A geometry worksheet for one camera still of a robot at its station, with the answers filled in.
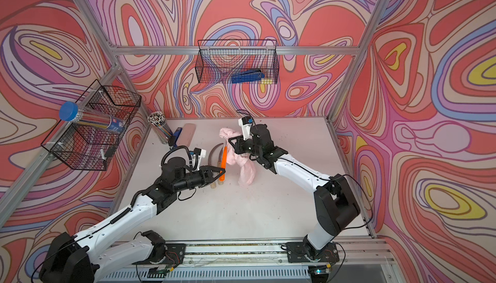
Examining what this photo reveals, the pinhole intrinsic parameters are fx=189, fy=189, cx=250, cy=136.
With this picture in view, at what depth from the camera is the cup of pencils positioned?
3.20 ft

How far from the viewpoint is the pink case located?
1.08 m

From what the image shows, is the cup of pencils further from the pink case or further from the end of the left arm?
the end of the left arm

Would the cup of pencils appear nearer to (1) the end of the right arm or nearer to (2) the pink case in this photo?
(2) the pink case

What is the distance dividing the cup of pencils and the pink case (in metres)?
0.06

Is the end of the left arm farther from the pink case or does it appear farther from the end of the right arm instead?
the pink case

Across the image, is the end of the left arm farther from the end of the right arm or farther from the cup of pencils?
the cup of pencils
